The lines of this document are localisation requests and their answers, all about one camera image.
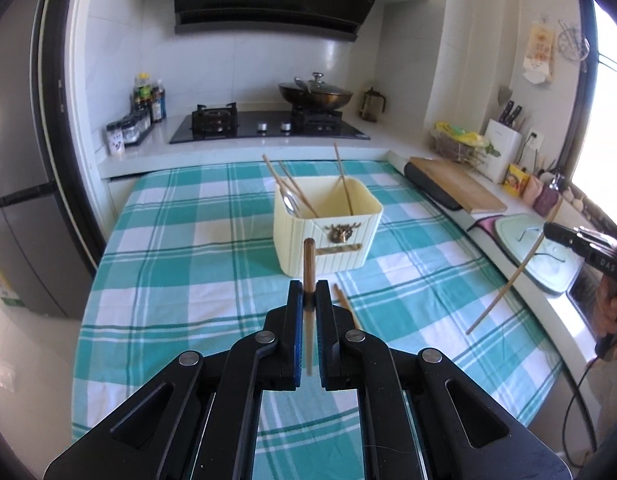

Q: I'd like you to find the dark wooden chopstick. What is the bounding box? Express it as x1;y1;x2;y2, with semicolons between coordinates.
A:
333;142;354;216

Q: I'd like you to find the metal spoon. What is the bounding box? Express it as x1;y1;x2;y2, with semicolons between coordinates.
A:
280;188;310;218

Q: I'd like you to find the person's right hand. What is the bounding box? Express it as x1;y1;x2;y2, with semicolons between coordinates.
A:
592;276;617;337

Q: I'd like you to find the green pot lid board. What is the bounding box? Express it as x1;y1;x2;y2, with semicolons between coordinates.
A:
494;214;583;295

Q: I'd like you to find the cream plastic utensil box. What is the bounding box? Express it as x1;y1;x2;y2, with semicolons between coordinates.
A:
273;176;383;278

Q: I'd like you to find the yellow snack packet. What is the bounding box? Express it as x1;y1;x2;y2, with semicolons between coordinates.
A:
503;164;530;197

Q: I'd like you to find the pink cloth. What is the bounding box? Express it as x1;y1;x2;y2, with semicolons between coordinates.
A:
470;214;503;237

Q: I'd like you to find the teal plaid tablecloth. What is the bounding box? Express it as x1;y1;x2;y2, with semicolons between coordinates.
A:
70;159;565;480

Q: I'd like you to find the wooden cutting board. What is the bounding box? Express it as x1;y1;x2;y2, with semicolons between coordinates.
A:
409;157;507;214

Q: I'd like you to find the white knife block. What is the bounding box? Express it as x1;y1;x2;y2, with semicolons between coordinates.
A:
480;101;522;184

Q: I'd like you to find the black rolled mat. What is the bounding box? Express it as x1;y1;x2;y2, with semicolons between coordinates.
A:
404;162;463;211

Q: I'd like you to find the dark glass kettle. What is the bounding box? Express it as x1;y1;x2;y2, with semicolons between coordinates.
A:
359;87;387;122

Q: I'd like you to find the black gas stove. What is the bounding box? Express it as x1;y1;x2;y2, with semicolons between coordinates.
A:
170;103;369;144

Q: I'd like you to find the black wok with lid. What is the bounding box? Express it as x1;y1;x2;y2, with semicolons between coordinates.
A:
278;73;353;112

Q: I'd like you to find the grey refrigerator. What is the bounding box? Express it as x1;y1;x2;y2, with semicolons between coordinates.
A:
0;0;92;320

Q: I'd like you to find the spice jar rack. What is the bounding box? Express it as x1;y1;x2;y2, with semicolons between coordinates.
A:
106;110;153;155

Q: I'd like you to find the sauce bottles group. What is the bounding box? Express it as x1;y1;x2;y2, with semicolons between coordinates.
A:
133;73;166;124

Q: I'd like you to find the black cable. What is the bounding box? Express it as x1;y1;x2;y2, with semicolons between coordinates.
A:
561;356;601;461

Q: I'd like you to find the wire basket with yellow bag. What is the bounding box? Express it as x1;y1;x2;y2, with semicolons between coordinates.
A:
429;122;502;168

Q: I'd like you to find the hanging wall calendar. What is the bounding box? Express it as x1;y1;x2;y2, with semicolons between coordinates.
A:
523;22;555;84

